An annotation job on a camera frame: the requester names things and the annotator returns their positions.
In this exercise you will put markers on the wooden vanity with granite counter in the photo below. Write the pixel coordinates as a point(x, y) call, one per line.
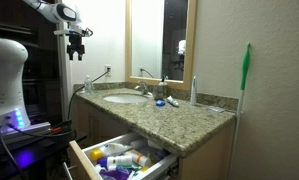
point(205, 156)

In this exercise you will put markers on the wooden vanity drawer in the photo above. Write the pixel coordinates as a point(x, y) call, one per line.
point(80, 160)

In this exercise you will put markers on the small green cap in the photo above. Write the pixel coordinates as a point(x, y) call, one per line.
point(95, 93)

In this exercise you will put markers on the white bottle blue cap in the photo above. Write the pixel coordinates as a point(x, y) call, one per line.
point(117, 161)

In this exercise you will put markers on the white electric toothbrush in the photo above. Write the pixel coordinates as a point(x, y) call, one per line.
point(193, 91)

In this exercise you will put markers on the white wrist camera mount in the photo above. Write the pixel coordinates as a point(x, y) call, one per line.
point(67, 32)

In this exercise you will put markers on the black robot cart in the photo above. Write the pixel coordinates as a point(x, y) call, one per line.
point(39, 148)

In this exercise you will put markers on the wood framed wall mirror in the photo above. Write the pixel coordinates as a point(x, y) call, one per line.
point(189, 43)

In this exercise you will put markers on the white wall outlet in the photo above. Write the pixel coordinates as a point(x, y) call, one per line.
point(108, 70)

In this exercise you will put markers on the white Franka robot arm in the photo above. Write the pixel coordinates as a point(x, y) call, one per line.
point(5, 73)

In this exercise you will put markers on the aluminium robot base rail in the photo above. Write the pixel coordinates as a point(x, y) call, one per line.
point(25, 129)

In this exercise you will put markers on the clear plastic water bottle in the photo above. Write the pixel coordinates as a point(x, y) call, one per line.
point(88, 86)

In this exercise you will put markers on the clear plastic package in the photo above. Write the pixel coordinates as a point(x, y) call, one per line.
point(216, 109)

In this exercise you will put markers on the purple packet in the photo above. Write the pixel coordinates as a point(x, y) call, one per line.
point(115, 174)

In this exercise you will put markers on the chrome faucet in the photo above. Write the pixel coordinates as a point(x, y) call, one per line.
point(143, 87)

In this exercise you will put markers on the white oval sink basin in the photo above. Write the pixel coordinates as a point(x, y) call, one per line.
point(125, 98)

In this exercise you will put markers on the white orange tube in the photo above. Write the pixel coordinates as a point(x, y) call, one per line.
point(139, 157)

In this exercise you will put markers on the small blue container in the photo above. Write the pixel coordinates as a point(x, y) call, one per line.
point(160, 103)

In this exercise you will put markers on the white bottle yellow cap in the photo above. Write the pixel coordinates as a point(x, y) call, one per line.
point(114, 149)

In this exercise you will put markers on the white toothpaste tube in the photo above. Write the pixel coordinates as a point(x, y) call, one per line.
point(172, 101)

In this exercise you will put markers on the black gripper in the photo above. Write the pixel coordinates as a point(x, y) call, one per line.
point(75, 41)

